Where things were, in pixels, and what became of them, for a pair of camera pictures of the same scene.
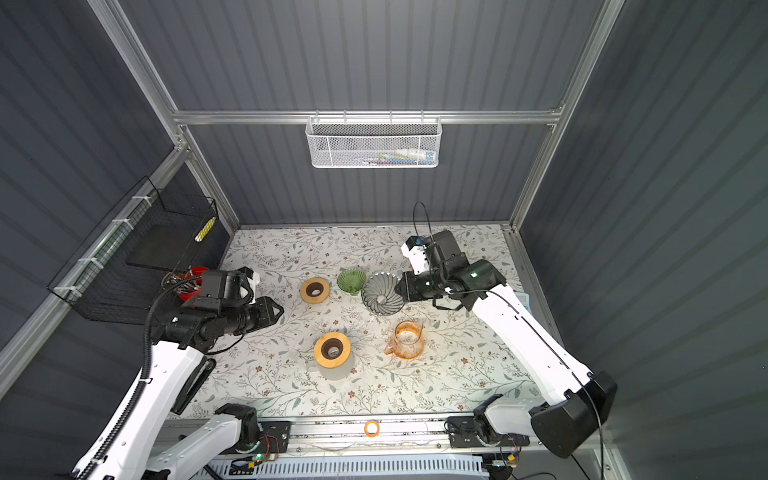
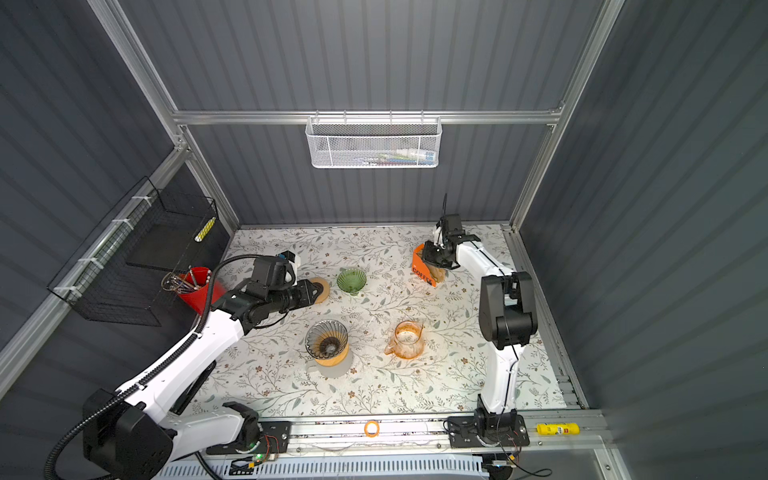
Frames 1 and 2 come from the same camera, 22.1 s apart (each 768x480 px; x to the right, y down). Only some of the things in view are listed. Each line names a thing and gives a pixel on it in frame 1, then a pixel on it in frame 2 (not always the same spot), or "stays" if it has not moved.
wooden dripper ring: (332, 350) stays
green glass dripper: (351, 280) stays
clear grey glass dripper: (380, 296) → (326, 339)
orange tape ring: (372, 435) stays
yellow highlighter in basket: (204, 230) stays
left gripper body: (254, 316) → (291, 297)
